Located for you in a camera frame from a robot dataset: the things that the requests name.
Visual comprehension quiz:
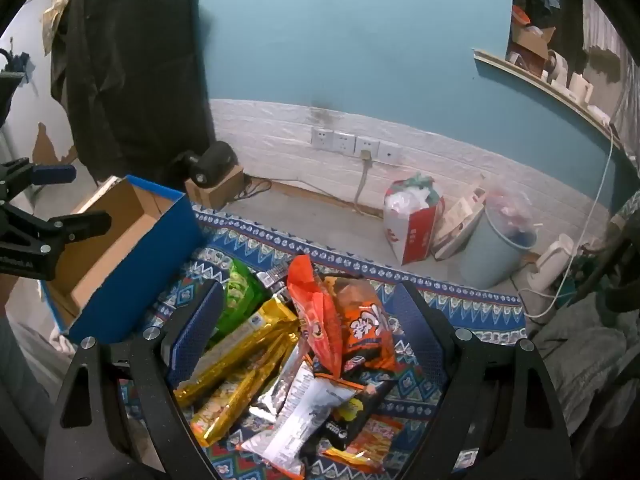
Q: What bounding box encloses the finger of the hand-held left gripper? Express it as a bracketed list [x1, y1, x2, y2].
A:
[0, 157, 77, 201]
[0, 210, 112, 281]

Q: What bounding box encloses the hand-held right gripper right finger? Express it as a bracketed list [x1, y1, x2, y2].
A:
[392, 280, 576, 480]

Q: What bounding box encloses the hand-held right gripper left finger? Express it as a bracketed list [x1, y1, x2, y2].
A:
[44, 280, 226, 480]

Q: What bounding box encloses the long gold snack packet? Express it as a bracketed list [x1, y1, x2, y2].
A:
[174, 297, 301, 408]
[191, 332, 301, 448]

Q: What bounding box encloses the orange printed snack packet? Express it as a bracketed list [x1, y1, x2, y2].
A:
[325, 276, 401, 376]

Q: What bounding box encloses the green snack packet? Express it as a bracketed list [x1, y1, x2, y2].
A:
[210, 258, 268, 348]

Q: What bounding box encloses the blue cardboard box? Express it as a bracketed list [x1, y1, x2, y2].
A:
[39, 175, 206, 346]

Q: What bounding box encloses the black snack packet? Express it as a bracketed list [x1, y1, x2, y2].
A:
[300, 380, 396, 456]

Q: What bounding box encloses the small black packet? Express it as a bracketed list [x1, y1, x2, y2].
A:
[257, 267, 291, 291]

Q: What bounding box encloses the red white carton box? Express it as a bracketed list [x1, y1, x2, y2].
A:
[384, 172, 446, 266]

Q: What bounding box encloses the blue patterned mat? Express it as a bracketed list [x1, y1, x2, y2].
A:
[120, 210, 526, 480]

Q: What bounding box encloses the light blue trash bin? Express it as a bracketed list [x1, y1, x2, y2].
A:
[457, 195, 538, 288]

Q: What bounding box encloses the red orange snack packet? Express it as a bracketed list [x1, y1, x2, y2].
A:
[286, 255, 343, 376]

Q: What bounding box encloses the white brown paper bag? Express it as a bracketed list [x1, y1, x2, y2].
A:
[432, 187, 488, 261]

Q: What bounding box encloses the orange noodle snack packet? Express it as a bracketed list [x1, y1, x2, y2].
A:
[320, 415, 403, 473]

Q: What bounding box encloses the black hanging cloth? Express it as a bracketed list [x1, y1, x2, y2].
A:
[50, 0, 216, 186]

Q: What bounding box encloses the white silver snack packet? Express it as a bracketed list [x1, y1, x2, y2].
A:
[237, 360, 366, 478]

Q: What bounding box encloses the small brown cardboard box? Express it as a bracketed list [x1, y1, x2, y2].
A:
[184, 165, 246, 211]

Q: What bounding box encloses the grey blanket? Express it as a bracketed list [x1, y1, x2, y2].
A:
[525, 290, 640, 466]

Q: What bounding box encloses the white tape roll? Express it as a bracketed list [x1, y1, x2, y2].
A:
[541, 51, 571, 86]

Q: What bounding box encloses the open brown cardboard box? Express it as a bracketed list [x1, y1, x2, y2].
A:
[506, 24, 556, 63]

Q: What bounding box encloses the grey striped curtain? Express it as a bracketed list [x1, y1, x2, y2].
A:
[580, 0, 640, 136]

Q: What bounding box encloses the black security camera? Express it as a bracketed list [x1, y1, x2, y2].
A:
[172, 141, 240, 188]

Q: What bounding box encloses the thin black cable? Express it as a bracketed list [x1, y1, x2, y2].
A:
[242, 176, 273, 198]

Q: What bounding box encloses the white plug cable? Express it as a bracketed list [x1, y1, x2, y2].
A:
[352, 150, 386, 218]

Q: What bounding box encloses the long white hanging cable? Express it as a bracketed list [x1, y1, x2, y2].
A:
[517, 125, 616, 318]

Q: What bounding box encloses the wall shelf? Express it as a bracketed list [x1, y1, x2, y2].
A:
[474, 49, 640, 161]

